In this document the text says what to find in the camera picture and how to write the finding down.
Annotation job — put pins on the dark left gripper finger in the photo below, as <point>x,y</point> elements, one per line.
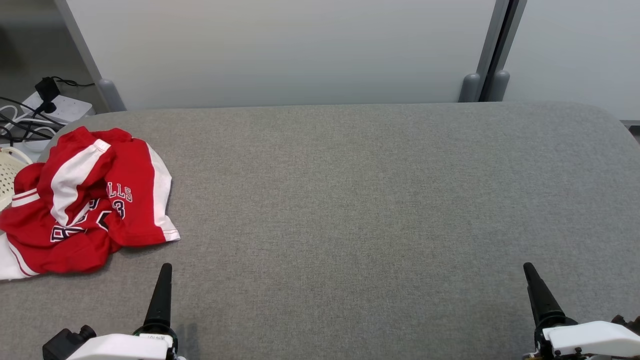
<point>156,310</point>
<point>166,310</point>

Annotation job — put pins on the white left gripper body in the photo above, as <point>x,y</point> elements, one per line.
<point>125,347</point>

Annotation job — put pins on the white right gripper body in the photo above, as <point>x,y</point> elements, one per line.
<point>595,340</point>

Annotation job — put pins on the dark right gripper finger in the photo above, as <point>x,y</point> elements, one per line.
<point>539,305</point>
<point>554,310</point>

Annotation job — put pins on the red shorts white stripes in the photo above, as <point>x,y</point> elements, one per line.
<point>135,220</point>

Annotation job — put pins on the red Bulls 23 jersey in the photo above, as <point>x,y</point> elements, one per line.
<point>65,257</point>

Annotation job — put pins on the cream perforated laundry basket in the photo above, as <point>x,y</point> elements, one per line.
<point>7,175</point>

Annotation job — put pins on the black power adapter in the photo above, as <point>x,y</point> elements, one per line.
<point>46,90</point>

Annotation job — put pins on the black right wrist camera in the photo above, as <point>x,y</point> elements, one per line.
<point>627,324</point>

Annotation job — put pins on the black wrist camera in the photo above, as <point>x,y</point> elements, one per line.
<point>65,342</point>
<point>627,324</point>

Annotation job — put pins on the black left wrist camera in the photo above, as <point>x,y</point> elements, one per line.
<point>65,342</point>

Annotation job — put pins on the grey partition post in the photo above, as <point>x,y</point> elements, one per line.
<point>500,85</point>
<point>470,87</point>
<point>112,95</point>

